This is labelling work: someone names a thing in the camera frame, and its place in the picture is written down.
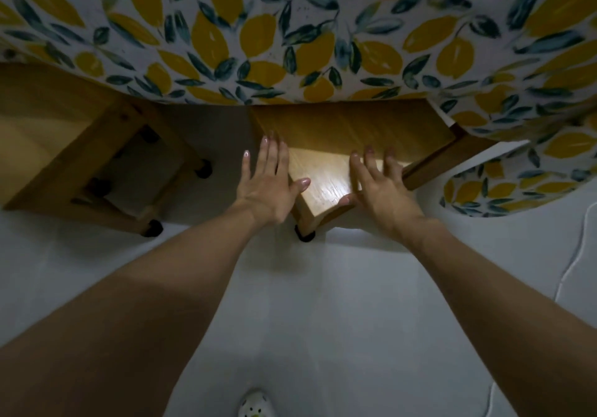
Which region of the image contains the white cable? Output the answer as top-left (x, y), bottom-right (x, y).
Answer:
top-left (484, 191), bottom-right (597, 417)

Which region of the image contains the person's left forearm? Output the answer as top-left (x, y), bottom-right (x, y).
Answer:
top-left (0, 202), bottom-right (279, 417)

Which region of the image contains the person's right forearm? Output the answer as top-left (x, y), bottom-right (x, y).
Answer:
top-left (400, 222), bottom-right (597, 417)

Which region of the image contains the light wooden stool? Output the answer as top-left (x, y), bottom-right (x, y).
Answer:
top-left (0, 62), bottom-right (213, 238)
top-left (249, 99), bottom-right (460, 243)

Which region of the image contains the person's left white clog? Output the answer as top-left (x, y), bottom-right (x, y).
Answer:
top-left (238, 387), bottom-right (274, 417)

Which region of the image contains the person's right hand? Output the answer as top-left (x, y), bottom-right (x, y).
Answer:
top-left (338, 146), bottom-right (435, 247)

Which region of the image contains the person's left hand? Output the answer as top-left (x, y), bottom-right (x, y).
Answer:
top-left (232, 132), bottom-right (312, 227)

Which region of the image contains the lemon print tablecloth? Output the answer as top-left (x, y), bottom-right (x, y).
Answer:
top-left (0, 0), bottom-right (597, 219)

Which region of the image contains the wooden table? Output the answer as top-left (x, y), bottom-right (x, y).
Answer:
top-left (0, 0), bottom-right (597, 219)

